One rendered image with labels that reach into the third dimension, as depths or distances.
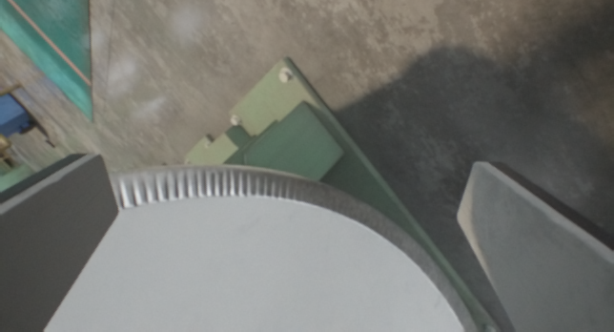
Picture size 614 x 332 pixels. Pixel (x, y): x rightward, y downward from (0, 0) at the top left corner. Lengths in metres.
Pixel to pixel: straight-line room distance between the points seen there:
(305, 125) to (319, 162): 0.10
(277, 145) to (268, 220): 0.29
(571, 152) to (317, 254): 0.46
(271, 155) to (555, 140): 0.53
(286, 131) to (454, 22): 0.40
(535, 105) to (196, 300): 0.58
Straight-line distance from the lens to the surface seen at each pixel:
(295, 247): 0.49
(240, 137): 1.06
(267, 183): 0.47
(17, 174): 14.93
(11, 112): 4.65
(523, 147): 0.69
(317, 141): 0.78
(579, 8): 0.58
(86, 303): 0.42
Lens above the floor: 0.55
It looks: 34 degrees down
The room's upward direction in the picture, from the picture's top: 138 degrees counter-clockwise
